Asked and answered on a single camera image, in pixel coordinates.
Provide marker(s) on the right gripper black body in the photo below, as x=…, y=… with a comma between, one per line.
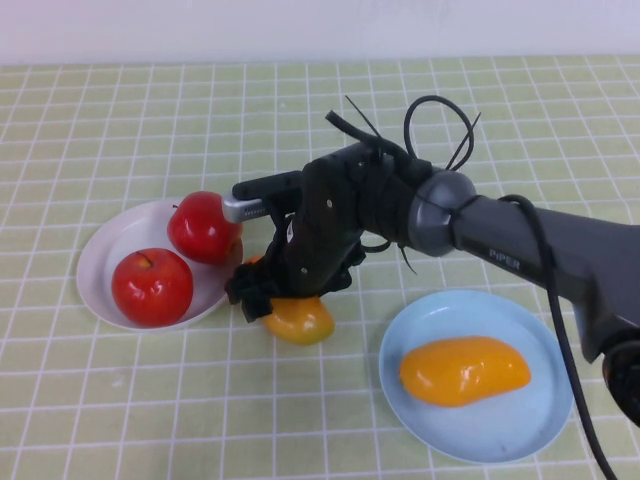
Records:
x=315, y=260

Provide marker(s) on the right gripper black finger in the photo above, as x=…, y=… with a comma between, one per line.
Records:
x=337, y=282
x=252, y=292

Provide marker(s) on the orange mango with green tinge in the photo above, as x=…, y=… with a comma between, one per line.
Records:
x=300, y=325

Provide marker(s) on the red apple stem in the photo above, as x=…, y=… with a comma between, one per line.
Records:
x=200, y=235
x=150, y=295

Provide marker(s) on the yellow orange mango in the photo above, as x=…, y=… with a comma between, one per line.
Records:
x=465, y=372

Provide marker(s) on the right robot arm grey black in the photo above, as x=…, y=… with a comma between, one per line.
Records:
x=525, y=250

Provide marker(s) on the white round plate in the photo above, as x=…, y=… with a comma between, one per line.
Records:
x=100, y=270

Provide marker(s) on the light blue round plate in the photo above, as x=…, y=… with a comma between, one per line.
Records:
x=475, y=435

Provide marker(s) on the green checked tablecloth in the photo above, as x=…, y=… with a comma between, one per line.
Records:
x=150, y=125

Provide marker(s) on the right wrist camera black silver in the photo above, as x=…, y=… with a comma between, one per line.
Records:
x=270, y=187

